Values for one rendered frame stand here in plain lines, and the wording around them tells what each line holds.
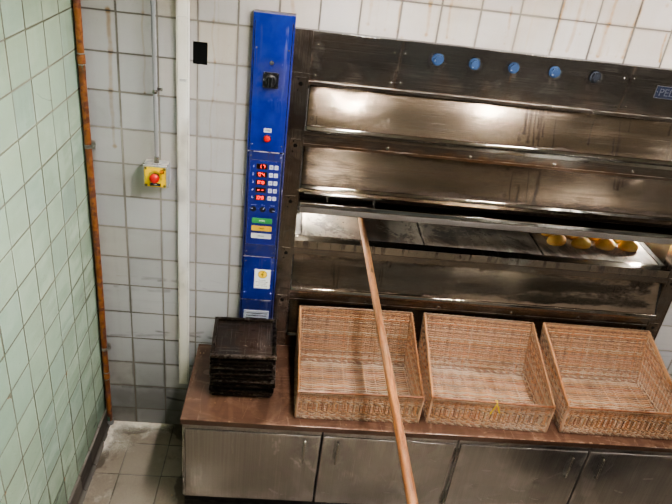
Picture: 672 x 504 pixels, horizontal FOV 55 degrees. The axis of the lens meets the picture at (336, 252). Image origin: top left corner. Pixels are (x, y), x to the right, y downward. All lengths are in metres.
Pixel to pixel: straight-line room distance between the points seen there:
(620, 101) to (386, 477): 1.92
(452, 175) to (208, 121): 1.06
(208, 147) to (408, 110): 0.85
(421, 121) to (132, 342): 1.76
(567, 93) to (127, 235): 1.99
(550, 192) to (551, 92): 0.45
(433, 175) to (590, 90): 0.72
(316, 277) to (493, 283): 0.85
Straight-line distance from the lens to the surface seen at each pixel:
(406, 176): 2.82
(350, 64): 2.66
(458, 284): 3.12
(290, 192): 2.82
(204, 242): 2.97
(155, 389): 3.52
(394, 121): 2.72
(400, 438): 1.98
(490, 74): 2.76
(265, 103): 2.66
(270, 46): 2.60
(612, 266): 3.31
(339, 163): 2.78
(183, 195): 2.86
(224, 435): 2.91
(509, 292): 3.21
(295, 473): 3.06
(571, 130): 2.93
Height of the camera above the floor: 2.57
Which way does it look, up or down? 29 degrees down
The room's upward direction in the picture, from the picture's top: 7 degrees clockwise
